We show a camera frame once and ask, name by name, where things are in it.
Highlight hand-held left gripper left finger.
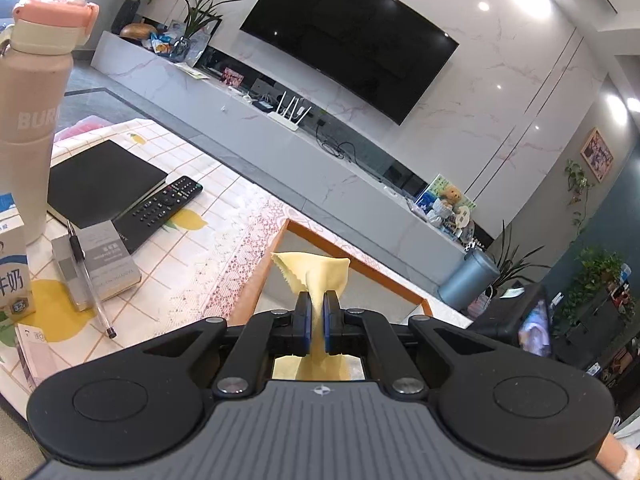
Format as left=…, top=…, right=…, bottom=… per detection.
left=132, top=291, right=314, bottom=401

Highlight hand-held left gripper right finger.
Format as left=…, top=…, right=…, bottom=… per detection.
left=322, top=290, right=501, bottom=400

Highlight yellow cloth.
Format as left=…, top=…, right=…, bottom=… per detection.
left=270, top=251, right=351, bottom=381

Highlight white box with orange rim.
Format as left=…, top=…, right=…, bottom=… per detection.
left=227, top=219, right=433, bottom=381

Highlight person's right forearm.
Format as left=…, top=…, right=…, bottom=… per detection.
left=595, top=432, right=640, bottom=480

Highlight grey blue metal trash can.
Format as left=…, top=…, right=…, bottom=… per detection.
left=437, top=250, right=501, bottom=317

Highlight printed checked tablecloth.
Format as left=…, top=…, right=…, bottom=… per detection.
left=0, top=117, right=473, bottom=401

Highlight small pink woven basket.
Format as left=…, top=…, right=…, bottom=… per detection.
left=467, top=292, right=493, bottom=318

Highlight teddy bear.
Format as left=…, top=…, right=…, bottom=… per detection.
left=427, top=185, right=463, bottom=233

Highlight green printed card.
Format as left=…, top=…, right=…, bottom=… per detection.
left=415, top=174, right=476, bottom=226

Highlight grey marble television console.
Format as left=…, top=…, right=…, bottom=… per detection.
left=90, top=30, right=468, bottom=306

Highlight black remote control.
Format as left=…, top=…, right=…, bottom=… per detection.
left=111, top=176, right=204, bottom=255

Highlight long-leaf potted plant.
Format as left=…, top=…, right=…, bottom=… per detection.
left=487, top=220, right=551, bottom=301

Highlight black device with screen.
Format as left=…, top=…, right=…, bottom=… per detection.
left=467, top=282, right=556, bottom=358

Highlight grey book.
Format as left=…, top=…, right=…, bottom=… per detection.
left=51, top=220, right=142, bottom=312

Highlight white router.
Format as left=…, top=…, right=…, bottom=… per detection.
left=267, top=91, right=313, bottom=131

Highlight clear ballpoint pen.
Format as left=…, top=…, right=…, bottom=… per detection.
left=66, top=220, right=117, bottom=339

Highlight black notebook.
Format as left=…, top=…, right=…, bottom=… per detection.
left=47, top=140, right=169, bottom=230

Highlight bushy green houseplant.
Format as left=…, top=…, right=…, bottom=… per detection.
left=555, top=245, right=631, bottom=331

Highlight pink paper booklet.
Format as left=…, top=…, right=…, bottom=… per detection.
left=15, top=325, right=56, bottom=386

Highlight dark cluttered shelf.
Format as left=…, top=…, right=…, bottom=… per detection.
left=550, top=260, right=640, bottom=391

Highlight yellow green paper sheet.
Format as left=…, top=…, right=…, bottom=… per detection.
left=172, top=62, right=211, bottom=81

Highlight hanging vine plant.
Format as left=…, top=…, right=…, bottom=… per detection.
left=565, top=159, right=598, bottom=241

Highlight blue white milk carton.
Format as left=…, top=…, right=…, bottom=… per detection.
left=0, top=192, right=36, bottom=351

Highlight pile of snack bags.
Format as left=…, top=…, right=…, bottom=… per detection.
left=142, top=30, right=177, bottom=55

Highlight pink beige water bottle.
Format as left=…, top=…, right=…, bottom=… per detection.
left=0, top=0, right=100, bottom=245

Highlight green plant in glass vase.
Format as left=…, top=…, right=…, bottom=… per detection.
left=170, top=0, right=244, bottom=58

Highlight brown wooden ornament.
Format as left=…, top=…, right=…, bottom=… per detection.
left=119, top=22, right=156, bottom=40

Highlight black cables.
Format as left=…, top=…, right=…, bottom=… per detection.
left=315, top=127, right=358, bottom=161

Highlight black wall television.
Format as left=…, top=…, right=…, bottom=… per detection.
left=239, top=0, right=460, bottom=126

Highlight framed wall picture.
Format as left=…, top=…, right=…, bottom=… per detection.
left=580, top=127, right=614, bottom=182

